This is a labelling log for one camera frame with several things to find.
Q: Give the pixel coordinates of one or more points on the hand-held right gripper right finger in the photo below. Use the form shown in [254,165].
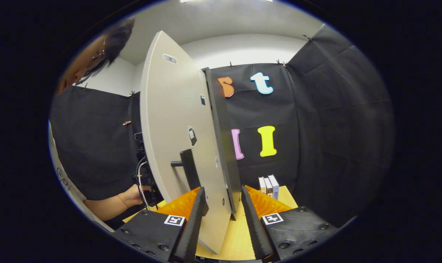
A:
[255,230]

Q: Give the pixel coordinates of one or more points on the person's head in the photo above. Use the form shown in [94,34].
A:
[85,62]

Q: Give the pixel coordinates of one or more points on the dark grey cabinet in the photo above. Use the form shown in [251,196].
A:
[224,146]

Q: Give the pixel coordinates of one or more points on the beige book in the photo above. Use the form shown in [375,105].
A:
[268,188]

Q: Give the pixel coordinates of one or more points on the white and pink book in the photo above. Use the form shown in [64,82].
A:
[262,185]

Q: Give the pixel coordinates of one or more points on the person's white shirt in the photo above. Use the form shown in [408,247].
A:
[69,190]

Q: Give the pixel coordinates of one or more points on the black backdrop cloth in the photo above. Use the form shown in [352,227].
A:
[334,128]

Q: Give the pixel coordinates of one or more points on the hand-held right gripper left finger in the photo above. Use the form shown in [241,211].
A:
[193,233]

